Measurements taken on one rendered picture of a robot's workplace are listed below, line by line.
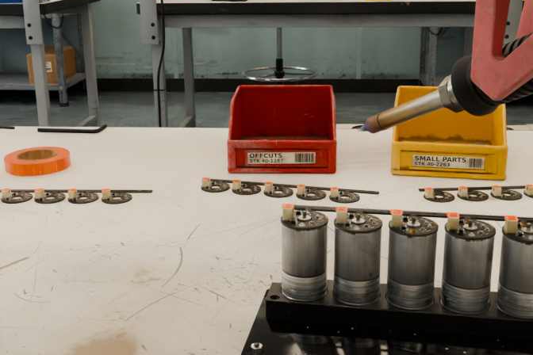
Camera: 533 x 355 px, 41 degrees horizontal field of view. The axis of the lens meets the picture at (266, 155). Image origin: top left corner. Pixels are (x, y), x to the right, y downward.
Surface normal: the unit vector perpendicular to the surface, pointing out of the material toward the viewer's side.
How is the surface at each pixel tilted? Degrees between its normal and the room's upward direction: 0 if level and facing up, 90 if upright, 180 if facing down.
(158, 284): 0
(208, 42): 90
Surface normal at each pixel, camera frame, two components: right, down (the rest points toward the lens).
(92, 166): -0.01, -0.96
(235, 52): -0.08, 0.28
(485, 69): -0.86, 0.29
